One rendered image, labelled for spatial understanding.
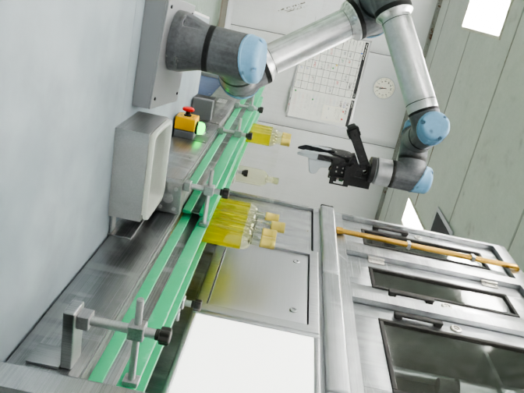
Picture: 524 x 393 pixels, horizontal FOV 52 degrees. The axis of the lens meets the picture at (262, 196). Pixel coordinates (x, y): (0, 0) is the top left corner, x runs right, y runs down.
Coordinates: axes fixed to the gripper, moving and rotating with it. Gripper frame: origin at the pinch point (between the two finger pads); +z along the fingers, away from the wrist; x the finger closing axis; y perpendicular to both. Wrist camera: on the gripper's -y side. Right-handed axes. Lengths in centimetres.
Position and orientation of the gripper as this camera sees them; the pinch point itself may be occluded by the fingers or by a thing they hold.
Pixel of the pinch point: (302, 148)
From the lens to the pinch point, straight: 146.0
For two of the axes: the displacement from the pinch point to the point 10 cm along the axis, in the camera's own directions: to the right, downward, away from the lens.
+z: -9.8, -2.0, 0.2
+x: 0.8, -3.4, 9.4
